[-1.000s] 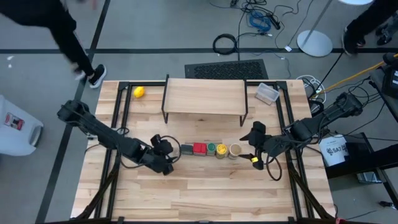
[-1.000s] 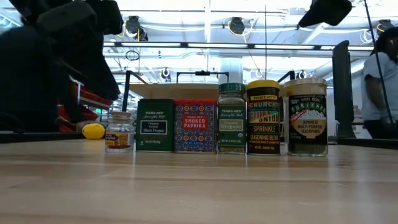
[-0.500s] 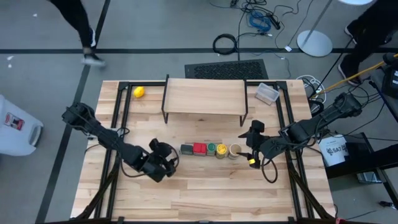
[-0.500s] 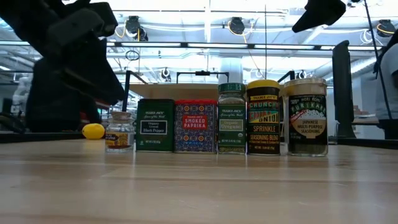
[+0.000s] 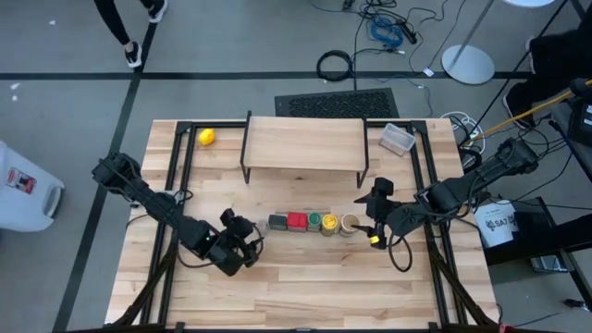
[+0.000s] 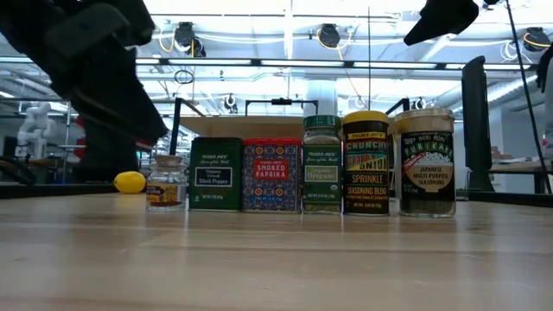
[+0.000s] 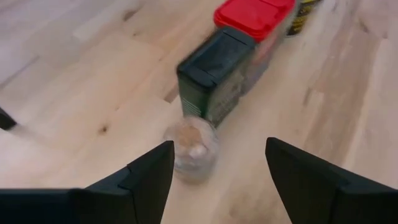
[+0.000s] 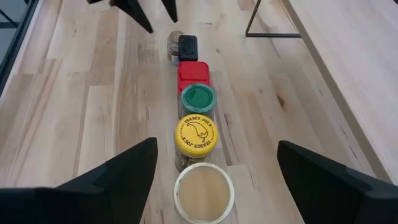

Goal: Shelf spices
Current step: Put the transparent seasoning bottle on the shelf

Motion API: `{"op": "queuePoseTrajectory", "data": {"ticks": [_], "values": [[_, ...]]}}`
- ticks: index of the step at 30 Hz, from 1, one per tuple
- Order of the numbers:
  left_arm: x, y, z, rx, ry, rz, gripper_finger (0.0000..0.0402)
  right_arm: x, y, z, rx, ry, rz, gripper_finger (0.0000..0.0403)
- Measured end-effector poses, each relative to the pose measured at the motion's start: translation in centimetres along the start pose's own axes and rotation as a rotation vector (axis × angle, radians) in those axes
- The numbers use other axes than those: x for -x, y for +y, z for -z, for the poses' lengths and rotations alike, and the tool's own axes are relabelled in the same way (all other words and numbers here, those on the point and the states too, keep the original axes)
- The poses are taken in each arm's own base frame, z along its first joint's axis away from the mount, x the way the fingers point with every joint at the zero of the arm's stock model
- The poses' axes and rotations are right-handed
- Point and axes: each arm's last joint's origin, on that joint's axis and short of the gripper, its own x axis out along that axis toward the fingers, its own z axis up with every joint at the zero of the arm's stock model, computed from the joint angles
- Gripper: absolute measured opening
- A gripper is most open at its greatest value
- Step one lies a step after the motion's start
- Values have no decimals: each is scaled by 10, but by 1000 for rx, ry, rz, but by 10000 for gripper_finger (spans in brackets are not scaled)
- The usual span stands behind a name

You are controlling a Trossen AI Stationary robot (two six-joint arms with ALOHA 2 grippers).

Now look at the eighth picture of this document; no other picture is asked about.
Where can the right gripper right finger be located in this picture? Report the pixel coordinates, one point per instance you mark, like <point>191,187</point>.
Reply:
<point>326,193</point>

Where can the green lid spice jar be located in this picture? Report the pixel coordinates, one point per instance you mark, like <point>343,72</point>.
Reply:
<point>199,98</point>

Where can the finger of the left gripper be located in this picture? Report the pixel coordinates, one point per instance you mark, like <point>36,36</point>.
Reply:
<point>133,9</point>
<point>170,7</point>

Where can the red lid spice tin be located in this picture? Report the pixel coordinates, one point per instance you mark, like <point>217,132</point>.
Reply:
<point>192,73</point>

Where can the black metal table frame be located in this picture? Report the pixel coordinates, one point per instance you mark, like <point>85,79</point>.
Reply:
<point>18,34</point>

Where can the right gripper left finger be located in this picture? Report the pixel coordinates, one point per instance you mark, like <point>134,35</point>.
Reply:
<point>109,193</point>

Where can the yellow lid seasoning jar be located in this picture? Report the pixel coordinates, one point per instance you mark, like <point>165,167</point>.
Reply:
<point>196,138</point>

